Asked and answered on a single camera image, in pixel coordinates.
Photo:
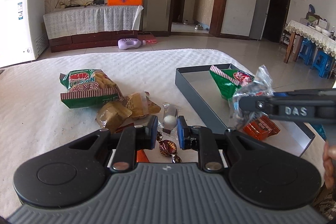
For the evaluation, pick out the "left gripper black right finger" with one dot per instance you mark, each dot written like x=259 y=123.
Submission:
x=202 y=140

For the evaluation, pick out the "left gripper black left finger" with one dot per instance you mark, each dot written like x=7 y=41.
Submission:
x=129 y=141

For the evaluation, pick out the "red stick snack packet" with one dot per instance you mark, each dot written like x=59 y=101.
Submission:
x=141 y=155

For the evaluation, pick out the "brown pastry packet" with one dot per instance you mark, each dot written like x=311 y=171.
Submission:
x=112 y=115

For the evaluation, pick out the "brown foil candy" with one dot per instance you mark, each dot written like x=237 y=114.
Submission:
x=168 y=148

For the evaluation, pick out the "yellow pastry packet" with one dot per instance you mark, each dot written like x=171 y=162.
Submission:
x=141 y=106

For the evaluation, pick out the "clear packet with white ball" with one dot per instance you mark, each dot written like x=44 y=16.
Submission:
x=170 y=114

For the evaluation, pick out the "clear crinkly snack bag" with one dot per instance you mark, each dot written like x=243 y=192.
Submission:
x=243 y=102

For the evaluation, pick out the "orange square snack packet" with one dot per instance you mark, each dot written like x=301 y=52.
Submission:
x=261 y=128

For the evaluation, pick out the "green prawn cracker bag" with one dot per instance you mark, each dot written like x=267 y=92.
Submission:
x=229 y=81
x=88 y=88

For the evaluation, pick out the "person's right hand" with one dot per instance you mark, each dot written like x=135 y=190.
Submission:
x=329 y=166

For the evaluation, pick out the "blue plastic stool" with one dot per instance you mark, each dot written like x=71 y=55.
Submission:
x=323 y=62
x=306 y=51

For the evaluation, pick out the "dining table with lace cloth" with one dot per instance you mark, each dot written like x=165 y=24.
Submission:
x=299 y=31

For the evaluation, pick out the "TV stand with white cover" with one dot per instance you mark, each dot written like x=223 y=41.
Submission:
x=92 y=26

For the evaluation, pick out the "wooden kitchen cabinet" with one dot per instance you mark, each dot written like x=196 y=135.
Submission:
x=203 y=10

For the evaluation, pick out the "white chest freezer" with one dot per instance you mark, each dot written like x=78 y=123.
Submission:
x=23 y=33

